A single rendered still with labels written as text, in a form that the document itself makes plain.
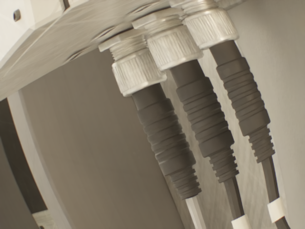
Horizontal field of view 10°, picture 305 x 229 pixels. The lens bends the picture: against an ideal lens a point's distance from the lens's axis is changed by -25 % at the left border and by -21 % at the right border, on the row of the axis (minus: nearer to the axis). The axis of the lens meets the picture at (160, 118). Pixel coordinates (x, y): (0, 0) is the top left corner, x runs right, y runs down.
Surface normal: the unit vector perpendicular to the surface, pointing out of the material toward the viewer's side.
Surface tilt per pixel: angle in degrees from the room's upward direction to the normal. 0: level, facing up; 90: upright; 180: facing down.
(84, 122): 44
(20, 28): 90
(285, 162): 90
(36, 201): 40
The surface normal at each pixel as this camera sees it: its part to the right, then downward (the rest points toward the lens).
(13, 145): 0.36, -0.08
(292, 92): -0.86, 0.35
